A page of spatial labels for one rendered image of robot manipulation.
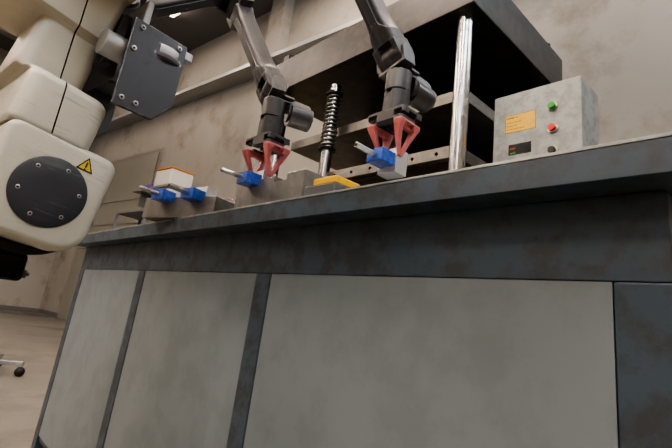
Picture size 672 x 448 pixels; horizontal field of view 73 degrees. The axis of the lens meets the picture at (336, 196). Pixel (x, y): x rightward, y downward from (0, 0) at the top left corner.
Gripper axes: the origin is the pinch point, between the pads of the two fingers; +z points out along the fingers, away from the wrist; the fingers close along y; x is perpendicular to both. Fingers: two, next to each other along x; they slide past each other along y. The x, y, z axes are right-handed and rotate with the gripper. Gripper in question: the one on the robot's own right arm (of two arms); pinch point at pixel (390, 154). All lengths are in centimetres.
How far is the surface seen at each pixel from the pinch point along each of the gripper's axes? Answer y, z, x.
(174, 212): 52, 14, 22
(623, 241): -46, 25, 15
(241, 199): 33.1, 10.3, 14.0
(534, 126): 2, -39, -72
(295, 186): 12.5, 9.9, 13.8
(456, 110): 24, -45, -59
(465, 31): 23, -78, -59
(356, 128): 86, -57, -68
